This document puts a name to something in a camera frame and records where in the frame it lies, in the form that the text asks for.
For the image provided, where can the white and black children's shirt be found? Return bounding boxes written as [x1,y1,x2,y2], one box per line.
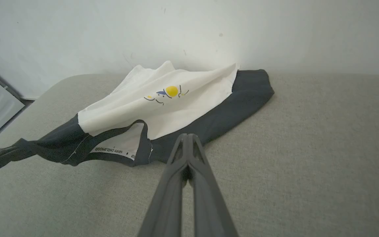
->
[0,60,275,181]

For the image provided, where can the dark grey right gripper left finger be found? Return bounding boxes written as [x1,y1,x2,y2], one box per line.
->
[137,133,189,237]

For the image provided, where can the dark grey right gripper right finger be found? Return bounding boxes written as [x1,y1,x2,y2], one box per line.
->
[188,133,239,237]

